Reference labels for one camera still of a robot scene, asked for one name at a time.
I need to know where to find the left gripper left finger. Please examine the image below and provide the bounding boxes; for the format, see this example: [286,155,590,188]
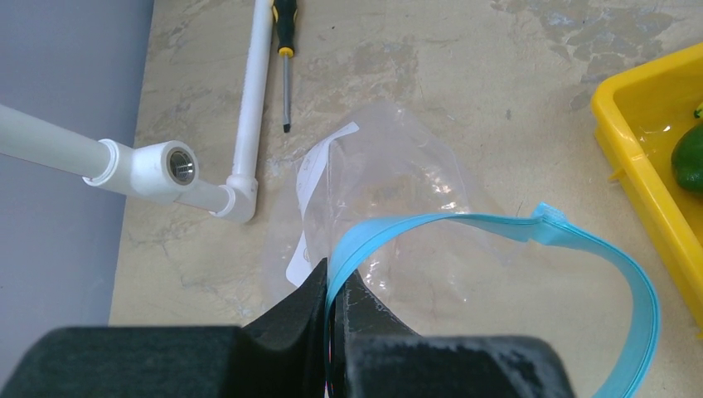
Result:
[1,262,327,397]

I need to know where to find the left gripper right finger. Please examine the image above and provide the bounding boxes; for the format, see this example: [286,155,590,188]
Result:
[332,272,575,397]

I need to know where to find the clear zip top bag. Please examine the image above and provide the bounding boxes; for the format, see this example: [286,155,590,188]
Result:
[262,103,661,397]

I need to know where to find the black yellow screwdriver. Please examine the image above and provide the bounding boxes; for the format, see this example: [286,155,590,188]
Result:
[272,0,298,133]

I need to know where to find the yellow plastic tray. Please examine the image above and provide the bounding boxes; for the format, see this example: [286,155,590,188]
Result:
[591,44,702,324]

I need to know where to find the green avocado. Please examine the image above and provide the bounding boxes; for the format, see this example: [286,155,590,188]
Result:
[671,124,702,193]

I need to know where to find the white pvc pipe frame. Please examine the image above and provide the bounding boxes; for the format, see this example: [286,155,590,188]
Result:
[1,0,274,223]

